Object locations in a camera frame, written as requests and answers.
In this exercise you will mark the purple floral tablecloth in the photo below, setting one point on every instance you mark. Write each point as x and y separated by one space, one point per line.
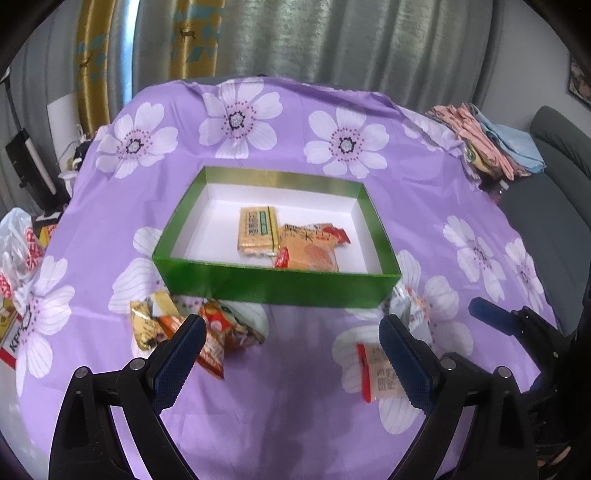
290 408

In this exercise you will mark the silver white snack packet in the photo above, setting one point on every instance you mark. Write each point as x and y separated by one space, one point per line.
413 311

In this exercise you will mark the black floor stand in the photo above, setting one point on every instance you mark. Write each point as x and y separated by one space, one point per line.
26 161

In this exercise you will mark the red white snack packet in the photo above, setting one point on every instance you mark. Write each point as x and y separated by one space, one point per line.
379 380

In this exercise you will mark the grey curtain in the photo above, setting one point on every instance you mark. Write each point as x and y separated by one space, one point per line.
419 53

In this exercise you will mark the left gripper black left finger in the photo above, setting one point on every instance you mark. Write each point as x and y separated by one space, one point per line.
86 444

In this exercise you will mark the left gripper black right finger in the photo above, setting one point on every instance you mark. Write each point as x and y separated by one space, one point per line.
476 425

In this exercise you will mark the soda cracker packet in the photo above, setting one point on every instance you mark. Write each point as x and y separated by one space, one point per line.
258 232

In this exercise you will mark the gold wrapped snack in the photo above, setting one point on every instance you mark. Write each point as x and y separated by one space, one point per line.
153 320

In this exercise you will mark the red white carton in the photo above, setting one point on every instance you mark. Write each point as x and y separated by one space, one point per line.
12 323

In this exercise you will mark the grey sofa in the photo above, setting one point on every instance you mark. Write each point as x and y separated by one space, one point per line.
551 212

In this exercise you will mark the large orange rice snack bag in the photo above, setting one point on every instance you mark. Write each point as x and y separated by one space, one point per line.
306 249

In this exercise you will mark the green cardboard box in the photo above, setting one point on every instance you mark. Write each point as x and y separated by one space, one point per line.
197 254

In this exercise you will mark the orange red snack packet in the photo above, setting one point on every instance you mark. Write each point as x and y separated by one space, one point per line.
230 327

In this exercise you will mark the white plastic bag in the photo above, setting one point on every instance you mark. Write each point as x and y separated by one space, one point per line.
21 254

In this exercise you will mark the gold patterned curtain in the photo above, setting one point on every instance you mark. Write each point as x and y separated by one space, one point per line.
123 47

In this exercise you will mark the framed wall picture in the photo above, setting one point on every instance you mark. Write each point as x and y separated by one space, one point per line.
577 84

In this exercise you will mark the red bubble tea snack packet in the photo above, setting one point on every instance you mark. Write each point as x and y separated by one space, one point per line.
340 234

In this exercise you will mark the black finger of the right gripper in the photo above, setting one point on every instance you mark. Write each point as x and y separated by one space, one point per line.
494 316

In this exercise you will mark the pile of folded clothes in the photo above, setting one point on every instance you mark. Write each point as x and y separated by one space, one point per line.
498 151

